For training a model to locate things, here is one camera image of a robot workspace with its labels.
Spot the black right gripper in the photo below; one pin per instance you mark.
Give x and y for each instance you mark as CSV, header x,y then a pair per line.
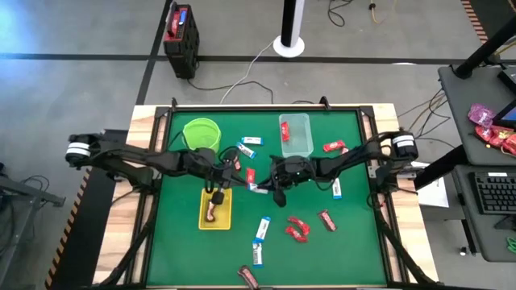
x,y
290,171

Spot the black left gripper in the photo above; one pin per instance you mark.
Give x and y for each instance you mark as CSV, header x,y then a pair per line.
x,y
225,173

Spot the white blue candy bar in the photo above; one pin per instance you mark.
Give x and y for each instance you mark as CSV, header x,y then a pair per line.
x,y
258,254
246,151
337,189
252,140
263,229
258,189

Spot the red candy bar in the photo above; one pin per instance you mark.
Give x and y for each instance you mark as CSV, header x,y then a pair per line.
x,y
250,175
285,131
300,224
296,234
334,146

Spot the yellow plastic basket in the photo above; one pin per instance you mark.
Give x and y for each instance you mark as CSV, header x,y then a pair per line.
x,y
223,217

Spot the dark brown candy bar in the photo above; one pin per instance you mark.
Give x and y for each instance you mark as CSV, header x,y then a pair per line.
x,y
237,165
248,278
210,212
327,220
344,151

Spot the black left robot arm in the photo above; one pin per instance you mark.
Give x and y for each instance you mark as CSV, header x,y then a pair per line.
x,y
129,155

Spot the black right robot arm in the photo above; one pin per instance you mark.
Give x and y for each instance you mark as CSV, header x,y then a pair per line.
x,y
350,159

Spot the purple candy bag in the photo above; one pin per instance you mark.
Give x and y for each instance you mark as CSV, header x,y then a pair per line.
x,y
481,116

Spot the red candy bag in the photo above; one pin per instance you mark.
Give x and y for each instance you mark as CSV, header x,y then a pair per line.
x,y
511,144
489,136

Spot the clear plastic bin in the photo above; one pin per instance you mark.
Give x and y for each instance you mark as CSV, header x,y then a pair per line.
x,y
300,137

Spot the green plastic bucket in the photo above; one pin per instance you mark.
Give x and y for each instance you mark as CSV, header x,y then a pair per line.
x,y
201,135

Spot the green table mat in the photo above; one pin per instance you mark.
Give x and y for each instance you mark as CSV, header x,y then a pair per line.
x,y
342,249

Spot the black red tool case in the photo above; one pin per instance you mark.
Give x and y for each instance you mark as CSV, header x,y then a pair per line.
x,y
183,52

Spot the white paper sheet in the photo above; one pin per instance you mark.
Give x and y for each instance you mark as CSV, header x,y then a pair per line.
x,y
434,196

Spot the black mat hazard striped edge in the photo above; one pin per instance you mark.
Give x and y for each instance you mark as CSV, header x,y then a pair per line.
x,y
492,10
80,241

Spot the black desk foot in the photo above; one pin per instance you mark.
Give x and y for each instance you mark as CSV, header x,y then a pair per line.
x,y
441,169

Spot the small white caster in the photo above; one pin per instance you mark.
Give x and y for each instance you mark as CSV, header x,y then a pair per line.
x,y
464,251

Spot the grey metal stand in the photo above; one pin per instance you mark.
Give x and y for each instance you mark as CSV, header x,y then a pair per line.
x,y
36,196

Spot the grey desk top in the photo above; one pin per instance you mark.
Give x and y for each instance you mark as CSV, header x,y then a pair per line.
x,y
463,113

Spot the dark grey keyboard shelf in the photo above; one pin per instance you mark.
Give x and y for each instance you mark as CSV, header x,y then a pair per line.
x,y
483,241

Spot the black keyboard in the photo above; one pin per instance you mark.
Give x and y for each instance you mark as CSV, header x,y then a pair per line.
x,y
496,195

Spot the black laptop blue screen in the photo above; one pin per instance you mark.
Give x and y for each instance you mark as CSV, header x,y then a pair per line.
x,y
508,117

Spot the black slanted pole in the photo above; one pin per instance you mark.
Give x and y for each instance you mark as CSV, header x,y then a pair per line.
x,y
483,50

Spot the black flat device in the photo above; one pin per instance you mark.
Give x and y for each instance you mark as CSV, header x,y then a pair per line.
x,y
510,80

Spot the black metal table frame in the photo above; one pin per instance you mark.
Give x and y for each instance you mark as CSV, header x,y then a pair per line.
x,y
262,108

